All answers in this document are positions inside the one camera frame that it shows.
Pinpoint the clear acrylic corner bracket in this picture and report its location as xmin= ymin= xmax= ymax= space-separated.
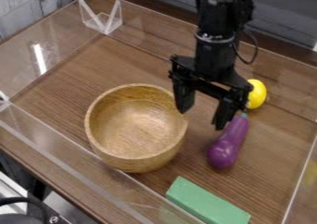
xmin=78 ymin=0 xmax=123 ymax=35

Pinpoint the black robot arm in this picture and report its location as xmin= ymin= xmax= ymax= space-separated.
xmin=170 ymin=0 xmax=254 ymax=130

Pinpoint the clear acrylic tray enclosure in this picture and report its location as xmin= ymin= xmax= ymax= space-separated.
xmin=0 ymin=4 xmax=317 ymax=224

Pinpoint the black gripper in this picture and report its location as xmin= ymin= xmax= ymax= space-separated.
xmin=170 ymin=34 xmax=253 ymax=131

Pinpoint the brown wooden bowl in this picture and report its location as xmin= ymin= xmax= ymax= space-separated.
xmin=84 ymin=83 xmax=189 ymax=173

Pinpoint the purple toy eggplant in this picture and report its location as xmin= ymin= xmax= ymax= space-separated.
xmin=207 ymin=113 xmax=249 ymax=168

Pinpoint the black cable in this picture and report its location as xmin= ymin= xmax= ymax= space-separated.
xmin=0 ymin=195 xmax=44 ymax=224

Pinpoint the green rectangular block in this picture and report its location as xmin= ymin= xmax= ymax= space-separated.
xmin=166 ymin=176 xmax=252 ymax=224

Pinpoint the yellow toy lemon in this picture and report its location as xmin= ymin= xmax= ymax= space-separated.
xmin=246 ymin=79 xmax=268 ymax=109

